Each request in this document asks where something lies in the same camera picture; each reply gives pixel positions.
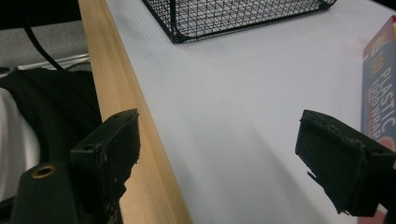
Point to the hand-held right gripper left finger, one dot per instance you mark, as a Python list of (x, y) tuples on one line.
[(102, 152)]

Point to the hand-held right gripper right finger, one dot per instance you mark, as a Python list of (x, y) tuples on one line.
[(333, 161)]

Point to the black ribbed cloth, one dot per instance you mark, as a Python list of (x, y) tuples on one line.
[(59, 105)]

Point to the blue and red wrap box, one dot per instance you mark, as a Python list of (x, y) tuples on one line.
[(381, 77)]

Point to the silver metal bar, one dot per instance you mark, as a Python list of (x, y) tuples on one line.
[(46, 63)]

